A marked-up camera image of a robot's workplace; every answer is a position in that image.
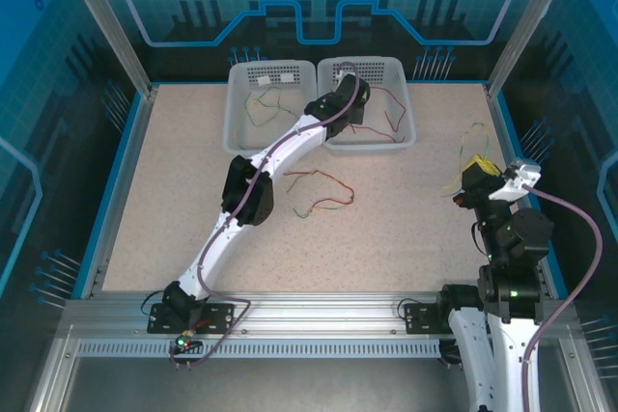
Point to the white perforated plastic basket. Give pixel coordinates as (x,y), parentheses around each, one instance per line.
(386,74)
(241,108)

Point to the white sticker label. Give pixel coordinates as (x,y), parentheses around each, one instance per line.
(286,78)
(263,80)

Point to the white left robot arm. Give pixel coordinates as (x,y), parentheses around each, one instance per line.
(285,146)

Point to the small circuit board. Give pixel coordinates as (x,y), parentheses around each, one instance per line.
(183,342)

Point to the aluminium front frame rail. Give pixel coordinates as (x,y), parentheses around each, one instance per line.
(318,310)

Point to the aluminium frame post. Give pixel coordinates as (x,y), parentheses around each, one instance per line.
(531,21)
(111,21)

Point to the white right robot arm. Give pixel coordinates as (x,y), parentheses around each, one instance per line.
(468,349)

